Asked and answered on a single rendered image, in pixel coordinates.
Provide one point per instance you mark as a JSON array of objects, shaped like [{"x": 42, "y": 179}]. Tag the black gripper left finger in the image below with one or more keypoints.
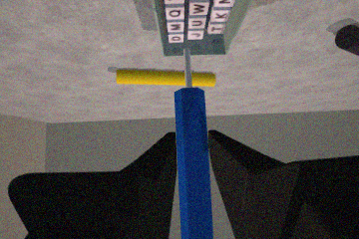
[{"x": 138, "y": 198}]

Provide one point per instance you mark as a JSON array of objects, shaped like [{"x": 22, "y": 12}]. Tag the blue stylus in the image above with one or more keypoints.
[{"x": 193, "y": 159}]

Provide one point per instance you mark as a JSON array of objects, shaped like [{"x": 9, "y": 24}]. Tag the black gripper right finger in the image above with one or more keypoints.
[{"x": 263, "y": 197}]

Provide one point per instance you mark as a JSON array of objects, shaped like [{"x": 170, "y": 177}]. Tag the yellow cylinder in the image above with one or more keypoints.
[{"x": 163, "y": 78}]

